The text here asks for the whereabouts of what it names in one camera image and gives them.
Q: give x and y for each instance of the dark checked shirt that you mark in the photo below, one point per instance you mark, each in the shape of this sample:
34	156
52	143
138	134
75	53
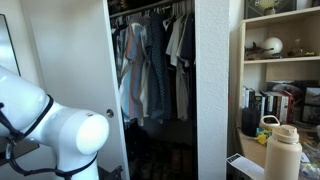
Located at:
117	50

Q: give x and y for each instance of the wooden desk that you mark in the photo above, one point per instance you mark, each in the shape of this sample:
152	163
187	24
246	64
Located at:
250	146

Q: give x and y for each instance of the wooden bookshelf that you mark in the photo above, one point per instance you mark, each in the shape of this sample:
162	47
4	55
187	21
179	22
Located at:
283	60

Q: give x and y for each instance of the large cream insulated bottle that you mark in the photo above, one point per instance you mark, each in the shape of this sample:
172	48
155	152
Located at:
283	156

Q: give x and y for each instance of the yellow green packet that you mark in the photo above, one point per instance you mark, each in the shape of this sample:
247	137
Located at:
263	137

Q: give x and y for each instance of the round metal door pull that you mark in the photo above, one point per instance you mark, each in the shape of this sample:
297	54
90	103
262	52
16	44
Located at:
110	113

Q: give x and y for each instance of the black-spine book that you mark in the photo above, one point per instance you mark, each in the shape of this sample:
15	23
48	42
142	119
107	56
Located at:
252	98

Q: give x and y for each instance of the light grey shirt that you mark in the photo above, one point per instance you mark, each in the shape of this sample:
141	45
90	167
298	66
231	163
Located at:
145	96

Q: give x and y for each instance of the small glass bottle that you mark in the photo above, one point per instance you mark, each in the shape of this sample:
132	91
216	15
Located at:
296	48

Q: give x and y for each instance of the blue orange striped shirt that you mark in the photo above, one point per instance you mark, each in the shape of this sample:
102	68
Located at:
133	83

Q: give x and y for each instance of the red-spine book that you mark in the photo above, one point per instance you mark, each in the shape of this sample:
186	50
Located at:
289	106

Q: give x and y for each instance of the white plastic hanger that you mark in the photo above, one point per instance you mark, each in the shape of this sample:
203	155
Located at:
166	22

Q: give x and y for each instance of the white globe ornament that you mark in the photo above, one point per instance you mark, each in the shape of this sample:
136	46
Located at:
272	45

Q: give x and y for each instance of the framed picture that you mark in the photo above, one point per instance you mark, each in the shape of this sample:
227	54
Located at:
253	8

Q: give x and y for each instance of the dark shark figurine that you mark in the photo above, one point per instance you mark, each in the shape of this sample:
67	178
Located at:
255	50

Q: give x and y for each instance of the crumpled plastic bag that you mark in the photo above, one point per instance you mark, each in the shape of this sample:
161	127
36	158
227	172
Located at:
311	160

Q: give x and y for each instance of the closet hanging rod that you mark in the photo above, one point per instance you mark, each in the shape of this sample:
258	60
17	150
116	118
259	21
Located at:
140	8

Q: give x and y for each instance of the white sliding closet door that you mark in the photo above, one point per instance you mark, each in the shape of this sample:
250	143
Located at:
66	50

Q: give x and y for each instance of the black cylindrical speaker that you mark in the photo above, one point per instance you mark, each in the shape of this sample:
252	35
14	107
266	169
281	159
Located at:
250	121

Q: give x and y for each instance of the dark blue white-patterned shirt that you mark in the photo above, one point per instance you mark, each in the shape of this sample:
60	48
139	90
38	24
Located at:
160	66

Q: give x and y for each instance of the dark navy shirt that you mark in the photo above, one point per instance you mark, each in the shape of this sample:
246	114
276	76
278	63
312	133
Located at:
189	36

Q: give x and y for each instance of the white-spine book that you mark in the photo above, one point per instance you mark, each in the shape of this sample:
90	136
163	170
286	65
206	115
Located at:
282	110
245	96

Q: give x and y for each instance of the white paper card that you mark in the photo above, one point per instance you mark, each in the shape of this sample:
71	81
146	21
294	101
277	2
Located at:
245	165

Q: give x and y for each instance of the large illustrated book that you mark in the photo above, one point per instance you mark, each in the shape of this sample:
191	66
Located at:
290	86

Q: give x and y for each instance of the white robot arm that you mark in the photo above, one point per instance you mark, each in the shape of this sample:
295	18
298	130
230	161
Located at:
80	133

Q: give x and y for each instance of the grey framed wall panel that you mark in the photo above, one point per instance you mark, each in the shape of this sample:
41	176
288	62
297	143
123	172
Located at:
6	43

